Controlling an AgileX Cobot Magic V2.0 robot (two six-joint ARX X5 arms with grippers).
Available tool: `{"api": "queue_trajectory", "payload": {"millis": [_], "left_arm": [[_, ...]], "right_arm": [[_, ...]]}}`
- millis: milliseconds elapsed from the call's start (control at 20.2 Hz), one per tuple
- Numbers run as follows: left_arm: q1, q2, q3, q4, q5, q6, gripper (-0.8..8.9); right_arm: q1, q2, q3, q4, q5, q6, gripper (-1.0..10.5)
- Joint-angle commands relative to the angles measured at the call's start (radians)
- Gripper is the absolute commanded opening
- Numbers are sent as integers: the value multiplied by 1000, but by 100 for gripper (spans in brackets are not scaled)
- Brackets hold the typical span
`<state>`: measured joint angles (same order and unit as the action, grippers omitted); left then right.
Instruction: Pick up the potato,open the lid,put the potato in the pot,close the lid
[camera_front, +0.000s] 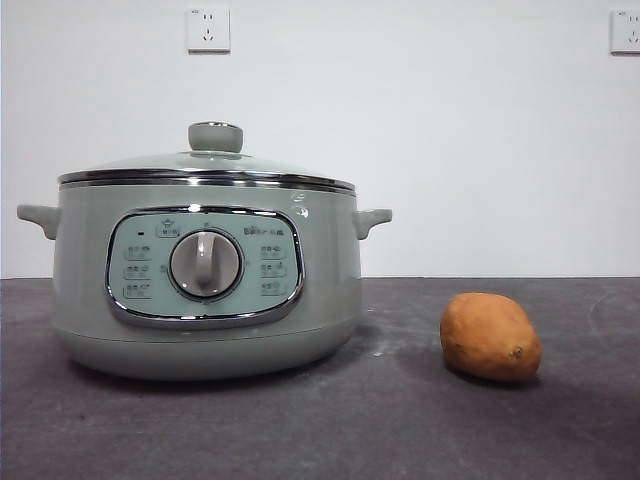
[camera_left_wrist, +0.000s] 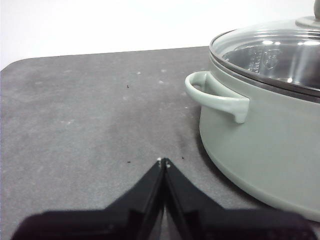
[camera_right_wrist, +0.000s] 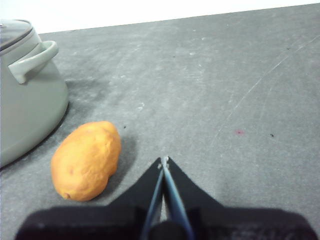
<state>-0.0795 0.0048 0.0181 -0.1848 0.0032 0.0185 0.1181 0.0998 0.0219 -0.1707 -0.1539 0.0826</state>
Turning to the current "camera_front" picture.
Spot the glass lid with green knob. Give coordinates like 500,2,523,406
56,120,357,194

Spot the brown potato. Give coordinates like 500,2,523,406
439,292,543,384

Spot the pale green electric pot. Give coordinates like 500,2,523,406
16,175,394,383

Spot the white wall socket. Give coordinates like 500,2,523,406
187,6,232,55
609,8,640,56

